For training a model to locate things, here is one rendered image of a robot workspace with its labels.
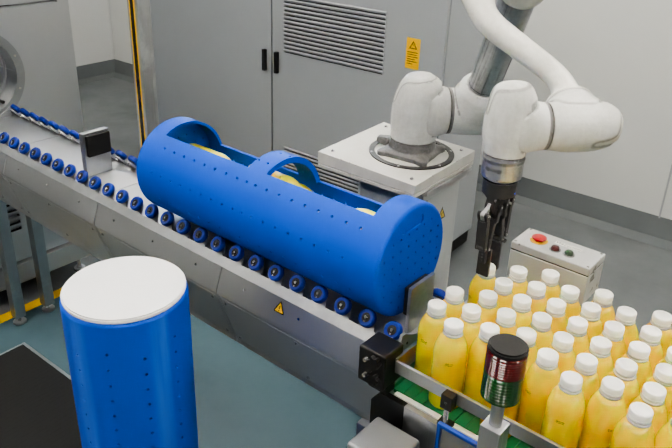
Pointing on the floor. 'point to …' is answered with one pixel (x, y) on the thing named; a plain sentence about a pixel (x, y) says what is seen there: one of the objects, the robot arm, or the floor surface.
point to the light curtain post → (141, 38)
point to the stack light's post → (496, 437)
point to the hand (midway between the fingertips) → (488, 258)
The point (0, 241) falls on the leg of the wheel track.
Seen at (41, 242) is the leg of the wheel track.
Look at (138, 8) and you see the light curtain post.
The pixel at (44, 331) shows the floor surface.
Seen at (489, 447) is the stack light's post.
